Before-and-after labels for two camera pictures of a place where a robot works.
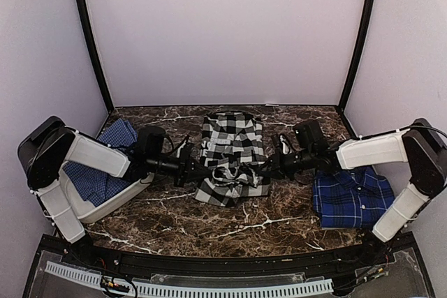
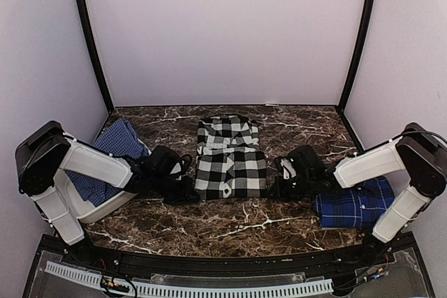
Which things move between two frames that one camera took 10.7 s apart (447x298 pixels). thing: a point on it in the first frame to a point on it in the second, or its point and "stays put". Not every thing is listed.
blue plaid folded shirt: x=352 y=197 stays put
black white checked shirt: x=232 y=149 stays put
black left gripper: x=186 y=167 to x=185 y=195
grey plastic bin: x=110 y=203 stays put
